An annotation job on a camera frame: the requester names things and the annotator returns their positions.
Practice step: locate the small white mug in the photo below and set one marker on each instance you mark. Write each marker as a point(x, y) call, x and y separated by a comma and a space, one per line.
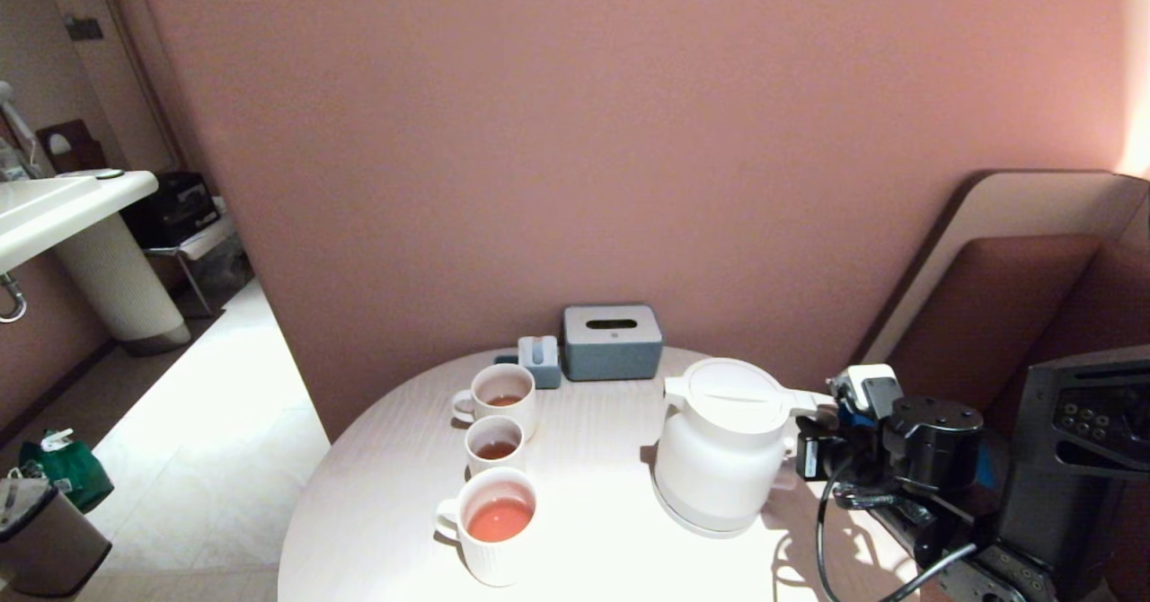
point(476, 465)

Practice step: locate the blue cushion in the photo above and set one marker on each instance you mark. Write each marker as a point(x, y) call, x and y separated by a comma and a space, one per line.
point(988, 472)

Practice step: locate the round white kettle base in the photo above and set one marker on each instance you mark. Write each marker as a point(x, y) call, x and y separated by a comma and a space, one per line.
point(710, 530)

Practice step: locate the brown wall tissue holder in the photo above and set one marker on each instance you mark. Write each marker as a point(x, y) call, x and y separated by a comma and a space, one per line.
point(81, 153)

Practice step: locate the medium white ribbed mug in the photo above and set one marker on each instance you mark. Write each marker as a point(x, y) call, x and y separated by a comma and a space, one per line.
point(526, 413)

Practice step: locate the white sink counter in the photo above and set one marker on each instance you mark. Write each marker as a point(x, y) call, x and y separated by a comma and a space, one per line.
point(54, 216)

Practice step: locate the large white ribbed mug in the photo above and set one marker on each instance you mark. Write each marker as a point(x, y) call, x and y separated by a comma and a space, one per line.
point(494, 557)

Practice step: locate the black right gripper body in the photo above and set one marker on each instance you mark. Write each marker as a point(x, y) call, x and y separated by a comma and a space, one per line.
point(934, 445)

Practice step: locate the grey-blue tissue box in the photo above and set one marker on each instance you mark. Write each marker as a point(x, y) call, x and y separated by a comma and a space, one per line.
point(611, 355)

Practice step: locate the small grey-blue holder box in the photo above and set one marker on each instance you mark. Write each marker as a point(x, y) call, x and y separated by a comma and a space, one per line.
point(539, 373)

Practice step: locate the green bag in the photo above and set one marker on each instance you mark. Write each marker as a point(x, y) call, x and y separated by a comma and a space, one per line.
point(76, 476)

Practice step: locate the beige leaning board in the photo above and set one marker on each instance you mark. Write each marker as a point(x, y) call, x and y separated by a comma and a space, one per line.
point(1015, 207)

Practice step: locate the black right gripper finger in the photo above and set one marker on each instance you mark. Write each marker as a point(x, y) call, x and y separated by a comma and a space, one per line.
point(822, 458)

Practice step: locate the round dish on counter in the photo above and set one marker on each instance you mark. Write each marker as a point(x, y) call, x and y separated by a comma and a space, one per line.
point(110, 174)

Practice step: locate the beige door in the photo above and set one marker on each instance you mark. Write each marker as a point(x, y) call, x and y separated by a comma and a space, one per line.
point(117, 90)

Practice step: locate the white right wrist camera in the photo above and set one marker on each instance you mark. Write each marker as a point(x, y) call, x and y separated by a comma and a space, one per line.
point(867, 386)

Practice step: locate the white ribbed pedestal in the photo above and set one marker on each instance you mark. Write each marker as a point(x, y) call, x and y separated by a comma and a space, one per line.
point(117, 287)

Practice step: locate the brown trash bin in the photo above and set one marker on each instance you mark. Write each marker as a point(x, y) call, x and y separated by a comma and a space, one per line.
point(49, 548)

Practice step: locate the chrome drain pipe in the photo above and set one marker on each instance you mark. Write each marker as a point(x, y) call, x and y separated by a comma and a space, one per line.
point(11, 289)

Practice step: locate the black box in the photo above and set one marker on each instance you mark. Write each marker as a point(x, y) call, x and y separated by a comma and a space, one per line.
point(175, 211)

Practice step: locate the white electric kettle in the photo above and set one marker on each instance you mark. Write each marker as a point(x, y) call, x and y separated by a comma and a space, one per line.
point(719, 449)

